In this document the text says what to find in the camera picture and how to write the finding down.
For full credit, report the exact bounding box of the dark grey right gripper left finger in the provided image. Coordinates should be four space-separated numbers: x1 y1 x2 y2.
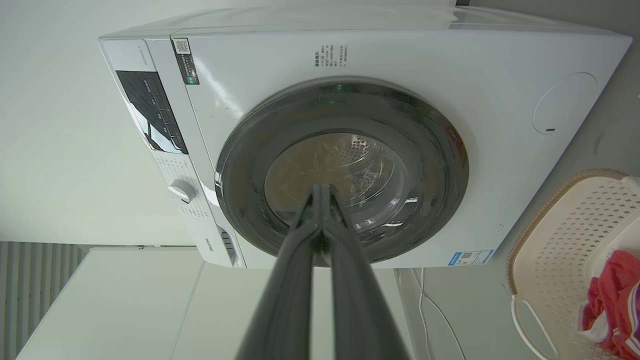
235 184 324 360

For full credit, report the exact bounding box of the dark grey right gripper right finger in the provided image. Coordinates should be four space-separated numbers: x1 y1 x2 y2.
322 184 411 360

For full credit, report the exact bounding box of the round dark glass washer door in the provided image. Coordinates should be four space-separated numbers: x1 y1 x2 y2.
215 76 470 264

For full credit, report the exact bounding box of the white front-load washing machine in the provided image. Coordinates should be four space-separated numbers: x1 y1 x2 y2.
97 5 633 271

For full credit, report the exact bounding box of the blue energy label sticker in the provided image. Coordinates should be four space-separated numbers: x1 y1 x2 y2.
448 249 495 267

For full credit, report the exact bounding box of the steel washer drum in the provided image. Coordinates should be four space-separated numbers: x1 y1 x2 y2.
265 132 408 236

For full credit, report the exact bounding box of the white control knob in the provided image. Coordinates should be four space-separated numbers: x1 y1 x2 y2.
167 179 197 204

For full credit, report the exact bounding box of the white low cabinet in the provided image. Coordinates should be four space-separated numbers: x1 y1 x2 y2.
15 246 416 360

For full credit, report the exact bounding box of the cream perforated laundry basket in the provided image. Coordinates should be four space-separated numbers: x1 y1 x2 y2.
506 169 640 360

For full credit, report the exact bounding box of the black washer display panel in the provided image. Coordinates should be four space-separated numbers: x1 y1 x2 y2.
116 70 189 155

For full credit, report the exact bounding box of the grey ribbed radiator panel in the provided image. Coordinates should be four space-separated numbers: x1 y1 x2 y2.
0 241 91 360

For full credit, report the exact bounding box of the black QR code sticker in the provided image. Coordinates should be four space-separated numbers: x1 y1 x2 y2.
172 38 200 85

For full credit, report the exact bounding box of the red white striped garment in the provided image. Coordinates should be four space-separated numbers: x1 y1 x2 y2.
576 250 640 358

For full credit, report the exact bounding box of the round white filter cover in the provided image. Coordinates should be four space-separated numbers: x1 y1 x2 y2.
532 72 599 135

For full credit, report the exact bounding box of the thin white power cable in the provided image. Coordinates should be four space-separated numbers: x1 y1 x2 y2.
411 268 468 360

